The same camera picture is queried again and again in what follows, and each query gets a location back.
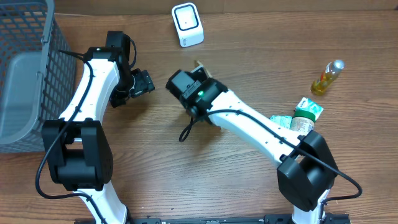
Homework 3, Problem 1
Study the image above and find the green lid jar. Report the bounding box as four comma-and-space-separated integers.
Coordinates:
290, 110, 316, 135

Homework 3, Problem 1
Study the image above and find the white barcode scanner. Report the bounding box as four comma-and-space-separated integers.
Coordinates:
171, 2, 205, 48

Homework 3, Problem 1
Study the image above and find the beige brown snack packet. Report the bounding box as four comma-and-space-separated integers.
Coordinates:
194, 60, 213, 78

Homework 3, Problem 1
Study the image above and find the teal snack packet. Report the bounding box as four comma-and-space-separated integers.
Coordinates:
270, 115, 292, 129

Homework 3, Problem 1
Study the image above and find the silver capped amber bottle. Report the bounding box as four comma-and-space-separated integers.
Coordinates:
311, 60, 345, 95

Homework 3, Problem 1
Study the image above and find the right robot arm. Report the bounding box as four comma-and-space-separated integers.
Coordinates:
165, 68, 338, 223

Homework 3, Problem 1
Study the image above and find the teal Kleenex tissue pack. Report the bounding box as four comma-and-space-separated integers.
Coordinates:
295, 97, 323, 119

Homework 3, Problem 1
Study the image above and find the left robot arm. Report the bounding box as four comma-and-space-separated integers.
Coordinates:
35, 31, 155, 223

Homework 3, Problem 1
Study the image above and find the grey plastic shopping basket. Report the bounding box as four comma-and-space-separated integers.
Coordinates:
1, 0, 76, 153

